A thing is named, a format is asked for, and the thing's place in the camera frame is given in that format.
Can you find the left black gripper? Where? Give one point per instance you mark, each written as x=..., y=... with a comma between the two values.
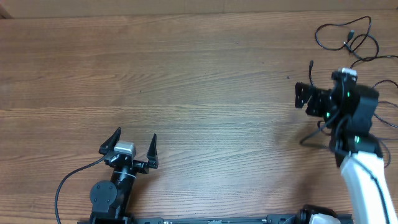
x=143, y=166

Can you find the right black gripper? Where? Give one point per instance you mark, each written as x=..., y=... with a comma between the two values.
x=317, y=96

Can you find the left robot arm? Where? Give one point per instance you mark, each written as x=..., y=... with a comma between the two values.
x=110, y=198

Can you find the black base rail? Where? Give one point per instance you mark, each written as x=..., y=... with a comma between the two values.
x=270, y=219

